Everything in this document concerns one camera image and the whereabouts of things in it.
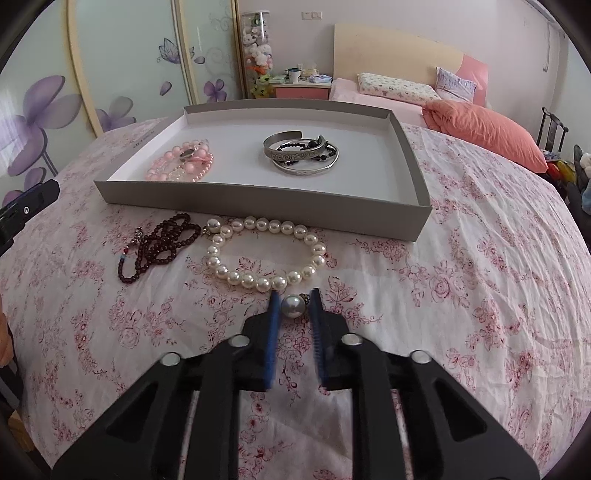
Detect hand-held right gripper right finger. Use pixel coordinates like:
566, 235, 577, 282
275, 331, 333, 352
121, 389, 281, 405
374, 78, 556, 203
310, 288, 541, 480

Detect large pink bead bracelet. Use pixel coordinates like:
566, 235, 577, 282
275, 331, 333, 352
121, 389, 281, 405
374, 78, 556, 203
145, 141, 214, 182

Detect grey cardboard tray box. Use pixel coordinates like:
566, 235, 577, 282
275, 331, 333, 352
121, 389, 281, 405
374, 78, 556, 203
93, 99, 433, 242

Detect thin silver bangle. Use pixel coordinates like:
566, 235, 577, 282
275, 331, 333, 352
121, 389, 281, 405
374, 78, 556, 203
271, 144, 341, 177

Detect floral sliding door wardrobe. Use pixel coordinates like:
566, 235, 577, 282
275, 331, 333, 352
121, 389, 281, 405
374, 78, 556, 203
0, 0, 245, 204

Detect dark wooden chair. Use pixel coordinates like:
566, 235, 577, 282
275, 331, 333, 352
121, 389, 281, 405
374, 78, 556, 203
540, 107, 570, 153

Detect black bead bracelet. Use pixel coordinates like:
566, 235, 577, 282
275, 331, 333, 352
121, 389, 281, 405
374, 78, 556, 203
276, 141, 337, 167

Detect person's left hand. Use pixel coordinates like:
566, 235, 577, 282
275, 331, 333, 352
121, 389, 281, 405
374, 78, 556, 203
0, 295, 16, 370

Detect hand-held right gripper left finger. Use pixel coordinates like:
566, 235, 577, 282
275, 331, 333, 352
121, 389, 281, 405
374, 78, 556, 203
51, 291, 282, 480

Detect floral print pillow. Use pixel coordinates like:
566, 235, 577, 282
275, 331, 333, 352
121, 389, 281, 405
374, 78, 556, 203
358, 72, 441, 103

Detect salmon pink pillow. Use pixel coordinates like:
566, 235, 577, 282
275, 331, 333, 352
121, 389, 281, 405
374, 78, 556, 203
422, 100, 549, 174

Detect dark red bead necklace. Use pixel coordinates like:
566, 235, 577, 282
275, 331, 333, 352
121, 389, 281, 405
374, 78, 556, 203
117, 213, 202, 284

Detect pink nightstand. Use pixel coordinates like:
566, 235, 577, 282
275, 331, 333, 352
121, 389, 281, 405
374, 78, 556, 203
270, 74, 333, 100

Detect beige and pink headboard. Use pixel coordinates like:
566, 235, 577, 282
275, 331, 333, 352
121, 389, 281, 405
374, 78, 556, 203
333, 24, 489, 109

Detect colourful plush toys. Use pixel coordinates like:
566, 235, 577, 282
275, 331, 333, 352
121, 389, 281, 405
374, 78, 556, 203
546, 151, 573, 183

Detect silver cuff bracelet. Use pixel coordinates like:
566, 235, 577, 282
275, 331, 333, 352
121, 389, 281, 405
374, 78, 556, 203
263, 131, 328, 161

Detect black chair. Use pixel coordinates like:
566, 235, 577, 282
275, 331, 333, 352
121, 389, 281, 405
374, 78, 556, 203
566, 145, 591, 220

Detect large pearl pendant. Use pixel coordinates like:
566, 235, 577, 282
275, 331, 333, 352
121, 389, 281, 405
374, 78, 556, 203
281, 293, 311, 319

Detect clear tube of plush toys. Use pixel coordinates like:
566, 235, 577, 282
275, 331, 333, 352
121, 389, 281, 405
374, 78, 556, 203
240, 11, 275, 100

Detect white pearl necklace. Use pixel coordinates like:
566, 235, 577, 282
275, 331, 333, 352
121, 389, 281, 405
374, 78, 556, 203
205, 216, 328, 292

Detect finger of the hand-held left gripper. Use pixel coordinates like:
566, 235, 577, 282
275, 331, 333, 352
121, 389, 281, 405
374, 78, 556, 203
0, 179, 61, 257

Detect pale blue patterned pillow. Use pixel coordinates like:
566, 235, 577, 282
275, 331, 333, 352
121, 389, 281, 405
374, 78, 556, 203
435, 67, 478, 103

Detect pink sheeted bed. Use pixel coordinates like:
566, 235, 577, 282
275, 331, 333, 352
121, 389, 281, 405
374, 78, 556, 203
329, 78, 428, 125

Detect small pink pearl bracelet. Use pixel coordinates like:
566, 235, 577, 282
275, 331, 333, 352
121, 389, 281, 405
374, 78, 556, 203
185, 150, 214, 182

